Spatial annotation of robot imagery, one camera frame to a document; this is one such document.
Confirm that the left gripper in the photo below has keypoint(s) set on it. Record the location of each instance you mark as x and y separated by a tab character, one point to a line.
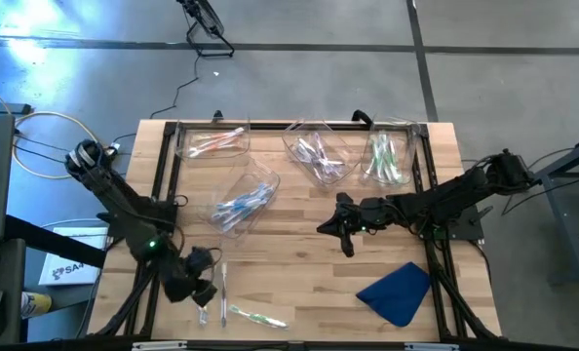
184	285

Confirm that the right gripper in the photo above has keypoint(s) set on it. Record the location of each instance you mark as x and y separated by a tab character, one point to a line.
362	214

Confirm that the toothbrushes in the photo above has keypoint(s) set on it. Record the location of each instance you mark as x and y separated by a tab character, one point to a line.
223	292

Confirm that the blue white toothbrush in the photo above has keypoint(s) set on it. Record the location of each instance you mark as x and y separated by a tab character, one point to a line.
241	205
236	212
231	222
255	192
248	197

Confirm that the clear plastic bin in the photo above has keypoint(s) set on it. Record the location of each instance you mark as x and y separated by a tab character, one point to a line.
265	173
411	141
182	146
294	129

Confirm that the blue cloth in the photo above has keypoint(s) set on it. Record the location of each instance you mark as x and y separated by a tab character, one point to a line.
397	292

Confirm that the orange white toothbrush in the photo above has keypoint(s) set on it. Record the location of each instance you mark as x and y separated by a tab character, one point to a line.
206	150
221	134
216	144

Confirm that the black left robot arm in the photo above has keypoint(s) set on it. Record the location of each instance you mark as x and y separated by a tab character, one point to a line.
114	200

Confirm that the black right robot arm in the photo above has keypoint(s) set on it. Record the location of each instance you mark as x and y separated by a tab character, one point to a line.
440	200

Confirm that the white label strip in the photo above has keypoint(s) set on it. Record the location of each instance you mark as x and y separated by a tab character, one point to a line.
432	346
159	345

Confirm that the green toothbrush bottom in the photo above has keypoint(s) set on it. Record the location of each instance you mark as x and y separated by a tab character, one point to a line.
258	317

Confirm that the black clamp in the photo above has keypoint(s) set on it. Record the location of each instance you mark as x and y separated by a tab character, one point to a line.
217	116
362	117

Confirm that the white printed box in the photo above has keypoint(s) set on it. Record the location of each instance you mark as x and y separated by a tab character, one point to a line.
70	263

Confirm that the black desk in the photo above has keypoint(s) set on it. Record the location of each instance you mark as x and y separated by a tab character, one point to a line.
50	241

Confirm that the yellow white can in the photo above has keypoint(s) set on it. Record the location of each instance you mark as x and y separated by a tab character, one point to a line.
36	304

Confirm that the grey metal table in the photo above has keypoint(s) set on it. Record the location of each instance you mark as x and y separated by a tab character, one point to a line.
560	224

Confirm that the black floor fan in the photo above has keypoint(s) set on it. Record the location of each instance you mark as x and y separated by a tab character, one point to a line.
206	19

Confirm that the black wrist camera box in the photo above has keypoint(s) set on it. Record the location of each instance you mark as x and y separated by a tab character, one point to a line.
199	258

